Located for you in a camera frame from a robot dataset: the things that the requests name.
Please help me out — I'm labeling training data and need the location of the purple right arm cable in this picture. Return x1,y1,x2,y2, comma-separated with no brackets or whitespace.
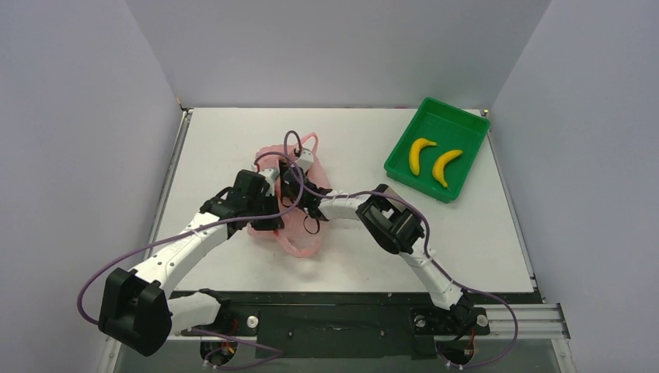
283,130,519,370

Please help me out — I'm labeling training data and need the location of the pink plastic bag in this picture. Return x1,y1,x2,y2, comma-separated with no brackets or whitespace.
248,132,331,258

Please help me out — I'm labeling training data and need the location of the green plastic tray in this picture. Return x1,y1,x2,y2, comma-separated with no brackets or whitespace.
384,97,490,203

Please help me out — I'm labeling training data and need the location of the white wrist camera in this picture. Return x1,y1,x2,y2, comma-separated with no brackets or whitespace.
295,148,316,173
260,168,280,197

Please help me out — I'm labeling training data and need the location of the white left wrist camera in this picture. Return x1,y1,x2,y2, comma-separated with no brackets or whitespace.
260,168,280,197

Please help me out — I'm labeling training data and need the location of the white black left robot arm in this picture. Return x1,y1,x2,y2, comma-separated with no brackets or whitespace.
97,168,283,356

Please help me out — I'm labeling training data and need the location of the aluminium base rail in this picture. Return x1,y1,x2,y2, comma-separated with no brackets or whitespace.
105,302,571,342

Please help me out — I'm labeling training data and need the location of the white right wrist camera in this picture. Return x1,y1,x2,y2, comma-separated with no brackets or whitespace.
295,148,316,173

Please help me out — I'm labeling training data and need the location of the yellow fake banana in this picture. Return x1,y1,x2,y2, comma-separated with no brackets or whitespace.
408,138,438,176
432,149,463,189

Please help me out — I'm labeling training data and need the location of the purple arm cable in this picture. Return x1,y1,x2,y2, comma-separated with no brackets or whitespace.
76,151,305,371
283,130,519,370

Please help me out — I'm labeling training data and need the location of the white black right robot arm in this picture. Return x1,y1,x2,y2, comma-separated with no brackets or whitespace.
278,159,477,332

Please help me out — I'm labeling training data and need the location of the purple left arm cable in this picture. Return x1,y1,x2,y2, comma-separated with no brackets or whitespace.
76,151,305,371

